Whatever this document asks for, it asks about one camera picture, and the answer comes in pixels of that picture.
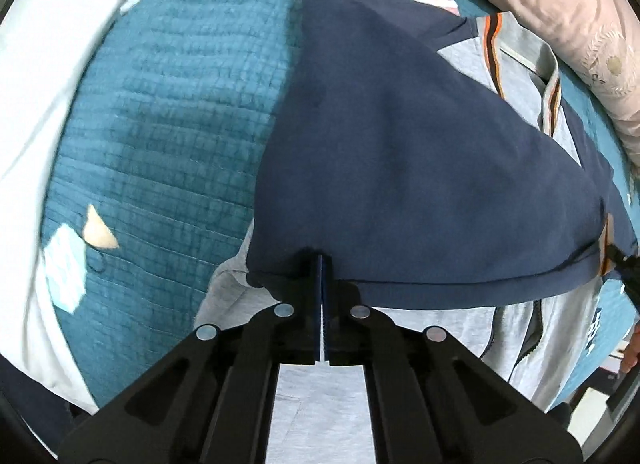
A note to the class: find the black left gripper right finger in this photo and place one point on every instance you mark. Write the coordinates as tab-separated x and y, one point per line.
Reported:
431	400

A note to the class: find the navy and grey jacket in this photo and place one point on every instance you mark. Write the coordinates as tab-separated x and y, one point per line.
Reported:
433	159

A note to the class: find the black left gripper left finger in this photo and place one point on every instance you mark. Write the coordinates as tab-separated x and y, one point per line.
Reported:
210	400

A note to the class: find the pink pillow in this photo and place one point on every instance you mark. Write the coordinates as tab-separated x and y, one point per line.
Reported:
599	40

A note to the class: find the white pillow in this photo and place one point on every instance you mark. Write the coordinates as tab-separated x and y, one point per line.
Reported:
45	48

